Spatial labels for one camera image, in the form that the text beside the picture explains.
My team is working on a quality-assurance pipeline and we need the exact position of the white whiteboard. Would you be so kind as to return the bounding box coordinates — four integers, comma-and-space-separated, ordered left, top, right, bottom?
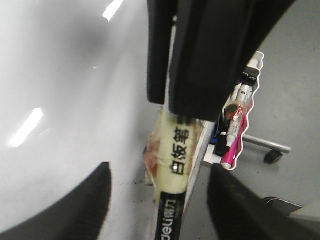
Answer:
0, 0, 216, 240

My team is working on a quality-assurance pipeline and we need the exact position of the pink marker in tray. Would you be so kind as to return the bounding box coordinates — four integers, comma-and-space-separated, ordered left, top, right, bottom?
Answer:
221, 114, 244, 171

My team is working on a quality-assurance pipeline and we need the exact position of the round brass magnet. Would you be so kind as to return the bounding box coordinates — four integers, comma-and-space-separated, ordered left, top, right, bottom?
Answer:
224, 103, 243, 121

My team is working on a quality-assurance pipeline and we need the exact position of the whiteboard stand leg with caster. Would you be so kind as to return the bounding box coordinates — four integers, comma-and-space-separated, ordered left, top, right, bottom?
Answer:
242, 134, 292, 165

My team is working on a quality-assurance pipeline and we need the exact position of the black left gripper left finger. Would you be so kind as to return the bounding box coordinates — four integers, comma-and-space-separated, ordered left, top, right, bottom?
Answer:
0, 162, 112, 240

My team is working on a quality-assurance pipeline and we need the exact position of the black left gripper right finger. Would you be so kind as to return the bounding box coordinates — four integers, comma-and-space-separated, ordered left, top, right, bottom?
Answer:
207, 164, 320, 240

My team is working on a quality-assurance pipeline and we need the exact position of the black whiteboard marker pen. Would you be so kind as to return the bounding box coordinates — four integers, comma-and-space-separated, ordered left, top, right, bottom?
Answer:
149, 24, 198, 240

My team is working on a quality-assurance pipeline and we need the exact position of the white marker in tray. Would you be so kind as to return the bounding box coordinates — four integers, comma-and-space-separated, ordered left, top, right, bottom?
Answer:
225, 84, 252, 150

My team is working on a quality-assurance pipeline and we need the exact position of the grey metal whiteboard tray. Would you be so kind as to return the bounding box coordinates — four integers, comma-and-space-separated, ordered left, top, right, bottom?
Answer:
204, 51, 265, 171

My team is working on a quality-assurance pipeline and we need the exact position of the black marker in tray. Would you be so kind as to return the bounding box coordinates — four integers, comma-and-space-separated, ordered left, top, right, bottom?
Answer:
215, 114, 230, 157

